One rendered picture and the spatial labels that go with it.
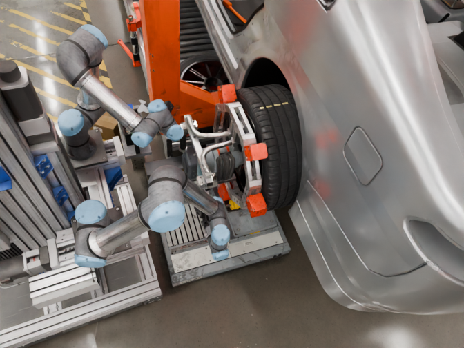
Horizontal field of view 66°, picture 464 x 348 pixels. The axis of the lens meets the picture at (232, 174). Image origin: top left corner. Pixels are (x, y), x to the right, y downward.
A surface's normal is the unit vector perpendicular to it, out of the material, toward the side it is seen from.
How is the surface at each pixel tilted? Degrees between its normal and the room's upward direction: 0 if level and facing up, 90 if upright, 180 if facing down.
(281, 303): 0
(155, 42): 90
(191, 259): 0
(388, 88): 53
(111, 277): 0
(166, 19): 90
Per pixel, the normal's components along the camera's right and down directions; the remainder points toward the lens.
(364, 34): -0.65, -0.11
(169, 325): 0.11, -0.55
